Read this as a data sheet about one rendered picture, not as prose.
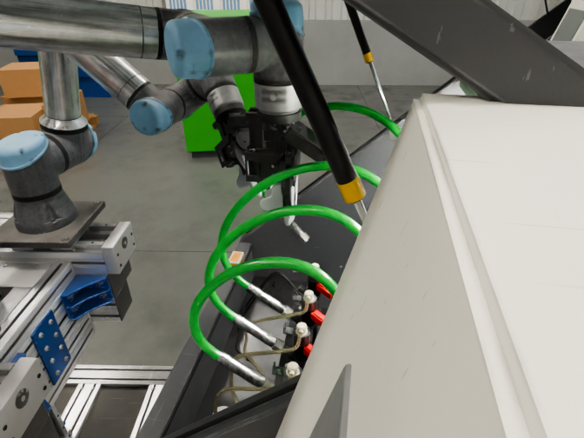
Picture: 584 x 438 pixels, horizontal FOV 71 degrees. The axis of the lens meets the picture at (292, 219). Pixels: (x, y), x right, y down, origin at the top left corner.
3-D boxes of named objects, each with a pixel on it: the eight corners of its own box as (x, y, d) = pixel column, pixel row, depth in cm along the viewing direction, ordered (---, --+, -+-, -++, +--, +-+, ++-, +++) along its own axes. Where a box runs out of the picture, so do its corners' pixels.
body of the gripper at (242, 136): (248, 169, 96) (231, 123, 98) (269, 150, 90) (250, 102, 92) (222, 170, 91) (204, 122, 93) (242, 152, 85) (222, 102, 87)
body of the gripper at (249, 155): (257, 168, 75) (254, 101, 69) (303, 171, 73) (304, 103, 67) (245, 186, 68) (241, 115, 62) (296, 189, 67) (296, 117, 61)
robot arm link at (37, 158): (-3, 195, 103) (-24, 143, 96) (38, 173, 114) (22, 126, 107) (37, 200, 101) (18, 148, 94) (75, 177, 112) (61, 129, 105)
